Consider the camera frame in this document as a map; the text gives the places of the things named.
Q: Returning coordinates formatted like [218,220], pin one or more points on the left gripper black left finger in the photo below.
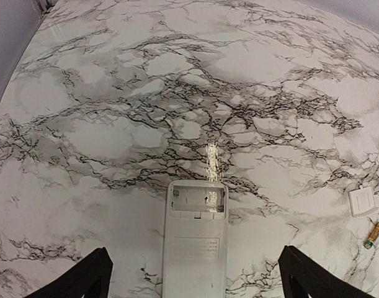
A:
[88,278]

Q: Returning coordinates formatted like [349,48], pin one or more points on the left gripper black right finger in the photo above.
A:
[303,277]

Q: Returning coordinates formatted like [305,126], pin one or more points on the battery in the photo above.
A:
[372,237]

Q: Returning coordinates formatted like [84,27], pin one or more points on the white battery cover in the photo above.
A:
[362,202]

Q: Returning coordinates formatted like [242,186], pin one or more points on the white remote control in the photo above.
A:
[195,239]

